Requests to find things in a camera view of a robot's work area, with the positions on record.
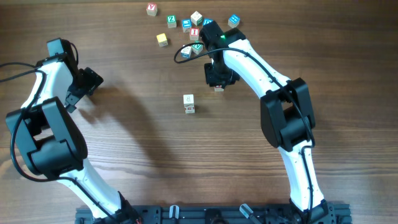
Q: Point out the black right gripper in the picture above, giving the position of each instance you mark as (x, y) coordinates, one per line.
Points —
(211, 81)

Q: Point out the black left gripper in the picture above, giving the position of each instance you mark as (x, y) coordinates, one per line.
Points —
(94, 80)

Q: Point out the red i block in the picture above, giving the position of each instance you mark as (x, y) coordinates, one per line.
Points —
(194, 34)
(218, 88)

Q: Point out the green N letter block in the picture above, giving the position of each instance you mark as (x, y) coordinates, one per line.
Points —
(197, 48)

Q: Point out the white block blue X side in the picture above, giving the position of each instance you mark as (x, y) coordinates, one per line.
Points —
(188, 100)

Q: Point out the white block green J side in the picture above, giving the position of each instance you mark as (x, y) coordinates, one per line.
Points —
(189, 109)

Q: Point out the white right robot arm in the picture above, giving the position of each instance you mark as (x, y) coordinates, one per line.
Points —
(287, 117)

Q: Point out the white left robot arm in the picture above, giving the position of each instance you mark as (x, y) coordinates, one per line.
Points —
(47, 146)

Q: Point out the blue D letter block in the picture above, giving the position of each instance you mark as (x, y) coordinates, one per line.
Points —
(207, 21)

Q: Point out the blue lone letter block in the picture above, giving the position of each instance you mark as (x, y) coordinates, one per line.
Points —
(233, 21)

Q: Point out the plain top green-side block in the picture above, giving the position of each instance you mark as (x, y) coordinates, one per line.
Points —
(196, 18)

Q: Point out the blue L letter block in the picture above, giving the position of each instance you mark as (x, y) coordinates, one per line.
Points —
(186, 25)

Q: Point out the yellow top block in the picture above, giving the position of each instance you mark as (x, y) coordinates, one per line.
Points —
(162, 40)

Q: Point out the green Z letter block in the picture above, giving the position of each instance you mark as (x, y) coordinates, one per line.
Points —
(171, 21)

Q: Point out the red Y letter block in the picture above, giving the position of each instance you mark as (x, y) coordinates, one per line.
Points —
(151, 9)

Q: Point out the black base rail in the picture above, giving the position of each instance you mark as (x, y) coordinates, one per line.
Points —
(327, 213)

